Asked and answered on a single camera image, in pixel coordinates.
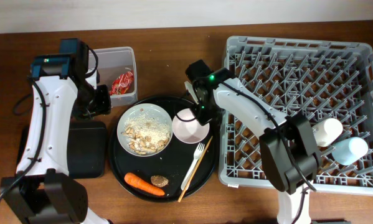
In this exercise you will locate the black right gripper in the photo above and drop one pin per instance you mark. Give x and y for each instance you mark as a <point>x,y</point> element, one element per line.
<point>203,120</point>

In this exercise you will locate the wooden chopstick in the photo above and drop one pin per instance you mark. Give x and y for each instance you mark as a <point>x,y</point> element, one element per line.
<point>195,170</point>

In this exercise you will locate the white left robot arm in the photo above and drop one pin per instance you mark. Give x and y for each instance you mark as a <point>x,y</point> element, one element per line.
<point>63,87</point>

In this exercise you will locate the clear plastic waste bin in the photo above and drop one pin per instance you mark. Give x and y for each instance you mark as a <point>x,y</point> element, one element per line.
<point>113,62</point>

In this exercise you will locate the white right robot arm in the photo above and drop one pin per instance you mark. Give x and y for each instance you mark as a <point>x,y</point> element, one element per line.
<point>288,150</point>

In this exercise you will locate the grey plate with food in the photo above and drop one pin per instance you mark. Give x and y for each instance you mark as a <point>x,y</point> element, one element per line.
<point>144,130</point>

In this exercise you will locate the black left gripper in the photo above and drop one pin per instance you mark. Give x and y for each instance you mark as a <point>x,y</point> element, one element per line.
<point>103,107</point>

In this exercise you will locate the round black tray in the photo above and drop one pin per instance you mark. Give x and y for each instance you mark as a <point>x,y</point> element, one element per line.
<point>172,163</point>

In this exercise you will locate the light blue plastic cup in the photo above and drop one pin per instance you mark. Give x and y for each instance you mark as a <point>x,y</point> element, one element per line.
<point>350,150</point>

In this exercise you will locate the white plastic fork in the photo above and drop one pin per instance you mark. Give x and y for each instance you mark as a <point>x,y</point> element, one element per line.
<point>196,156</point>

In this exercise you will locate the black rectangular tray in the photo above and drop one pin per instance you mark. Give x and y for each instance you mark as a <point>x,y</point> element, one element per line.
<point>74,148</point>

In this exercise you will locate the small white cup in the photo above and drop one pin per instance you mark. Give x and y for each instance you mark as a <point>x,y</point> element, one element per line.
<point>327,131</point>

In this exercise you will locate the grey plastic dishwasher rack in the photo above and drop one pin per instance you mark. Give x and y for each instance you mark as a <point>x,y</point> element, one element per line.
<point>323,80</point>

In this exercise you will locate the brown cookie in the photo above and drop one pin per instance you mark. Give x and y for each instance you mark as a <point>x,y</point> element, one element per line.
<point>159,181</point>

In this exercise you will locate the orange carrot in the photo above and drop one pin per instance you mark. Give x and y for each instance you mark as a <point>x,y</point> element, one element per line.
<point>136,182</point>

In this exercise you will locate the red snack wrapper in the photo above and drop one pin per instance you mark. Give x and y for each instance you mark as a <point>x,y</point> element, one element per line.
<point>122,84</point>

